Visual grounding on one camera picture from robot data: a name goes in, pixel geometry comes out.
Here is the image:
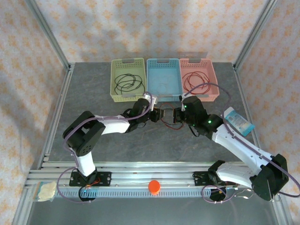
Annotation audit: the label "red cable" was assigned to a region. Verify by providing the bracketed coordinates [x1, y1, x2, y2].
[160, 102, 186, 131]
[183, 72, 211, 94]

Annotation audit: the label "blue perforated plastic basket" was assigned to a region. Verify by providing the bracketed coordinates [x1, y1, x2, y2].
[146, 58, 184, 103]

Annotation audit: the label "blue white snack packet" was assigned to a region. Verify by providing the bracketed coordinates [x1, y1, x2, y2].
[221, 107, 255, 138]

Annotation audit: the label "pink perforated plastic basket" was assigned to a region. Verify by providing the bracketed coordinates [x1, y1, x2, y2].
[179, 58, 220, 103]

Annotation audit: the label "green perforated plastic basket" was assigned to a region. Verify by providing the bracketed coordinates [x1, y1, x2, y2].
[109, 58, 147, 103]

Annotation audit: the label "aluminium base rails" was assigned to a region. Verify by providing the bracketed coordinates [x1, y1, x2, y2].
[25, 161, 284, 189]

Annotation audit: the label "orange round cap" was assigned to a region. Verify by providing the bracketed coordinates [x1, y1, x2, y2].
[148, 180, 162, 195]

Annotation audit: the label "bagged beige cloth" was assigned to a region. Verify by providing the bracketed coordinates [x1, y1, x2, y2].
[35, 181, 57, 202]

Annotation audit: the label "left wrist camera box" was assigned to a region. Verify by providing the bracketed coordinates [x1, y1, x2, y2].
[142, 91, 159, 111]

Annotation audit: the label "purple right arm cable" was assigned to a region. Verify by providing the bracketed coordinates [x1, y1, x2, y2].
[184, 82, 297, 204]

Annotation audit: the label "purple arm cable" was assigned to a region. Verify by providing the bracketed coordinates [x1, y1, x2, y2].
[184, 82, 297, 204]
[57, 92, 156, 204]

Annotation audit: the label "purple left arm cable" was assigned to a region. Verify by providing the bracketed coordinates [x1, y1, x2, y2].
[57, 92, 156, 204]

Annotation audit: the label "grey slotted cable duct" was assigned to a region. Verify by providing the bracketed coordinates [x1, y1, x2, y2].
[57, 188, 213, 198]

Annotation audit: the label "aluminium frame post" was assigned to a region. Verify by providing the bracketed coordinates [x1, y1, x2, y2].
[233, 0, 279, 71]
[24, 0, 72, 71]

